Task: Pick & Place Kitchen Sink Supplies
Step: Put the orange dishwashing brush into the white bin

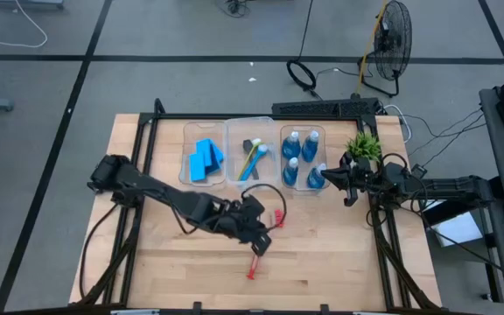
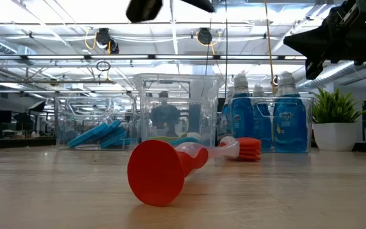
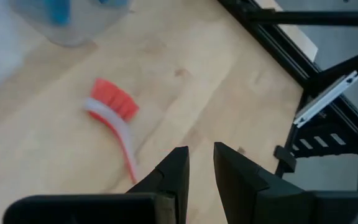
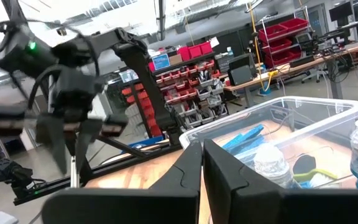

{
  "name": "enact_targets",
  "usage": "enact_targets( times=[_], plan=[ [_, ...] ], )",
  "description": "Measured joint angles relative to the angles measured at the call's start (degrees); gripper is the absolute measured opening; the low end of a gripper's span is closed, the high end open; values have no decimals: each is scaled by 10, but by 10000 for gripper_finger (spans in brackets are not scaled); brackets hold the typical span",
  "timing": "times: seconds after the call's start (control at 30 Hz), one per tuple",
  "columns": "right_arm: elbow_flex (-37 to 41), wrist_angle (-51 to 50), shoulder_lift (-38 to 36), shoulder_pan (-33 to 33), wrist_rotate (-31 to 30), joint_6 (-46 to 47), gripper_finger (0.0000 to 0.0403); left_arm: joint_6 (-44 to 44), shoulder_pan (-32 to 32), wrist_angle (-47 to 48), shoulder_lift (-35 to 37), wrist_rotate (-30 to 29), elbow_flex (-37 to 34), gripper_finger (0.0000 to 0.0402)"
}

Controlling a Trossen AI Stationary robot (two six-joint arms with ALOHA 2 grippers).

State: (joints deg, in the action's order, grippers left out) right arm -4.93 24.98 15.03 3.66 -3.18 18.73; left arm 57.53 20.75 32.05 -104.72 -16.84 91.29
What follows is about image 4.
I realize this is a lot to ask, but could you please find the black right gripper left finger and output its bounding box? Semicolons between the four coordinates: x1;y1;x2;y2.
41;141;203;224

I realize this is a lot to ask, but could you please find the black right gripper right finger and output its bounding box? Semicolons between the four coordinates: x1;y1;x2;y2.
203;139;358;224

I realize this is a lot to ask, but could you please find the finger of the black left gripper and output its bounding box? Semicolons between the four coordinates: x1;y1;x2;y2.
75;119;104;171
35;114;68;175

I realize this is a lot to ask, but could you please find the yellow-green dish brush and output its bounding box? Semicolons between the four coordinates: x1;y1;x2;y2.
292;167;338;184

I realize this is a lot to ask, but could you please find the blue sign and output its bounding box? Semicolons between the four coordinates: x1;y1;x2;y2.
152;53;171;71

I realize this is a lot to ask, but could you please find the tall clear rimmed plastic bin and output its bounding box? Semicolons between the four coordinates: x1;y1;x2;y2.
178;96;358;189

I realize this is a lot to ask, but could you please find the shelf with red parts bins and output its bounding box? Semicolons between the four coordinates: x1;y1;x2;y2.
116;40;229;138

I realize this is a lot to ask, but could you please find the black equipment case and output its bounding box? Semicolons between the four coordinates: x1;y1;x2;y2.
227;54;258;86

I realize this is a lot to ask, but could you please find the wooden workbench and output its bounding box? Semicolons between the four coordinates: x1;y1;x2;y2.
223;39;358;108

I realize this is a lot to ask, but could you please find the black aluminium table frame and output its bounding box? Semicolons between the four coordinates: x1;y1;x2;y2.
12;136;186;206

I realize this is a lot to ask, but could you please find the yellow hanging cable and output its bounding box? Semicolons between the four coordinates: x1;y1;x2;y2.
248;2;280;94

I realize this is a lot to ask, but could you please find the wire rack with red bins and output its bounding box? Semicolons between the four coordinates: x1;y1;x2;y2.
257;17;311;69

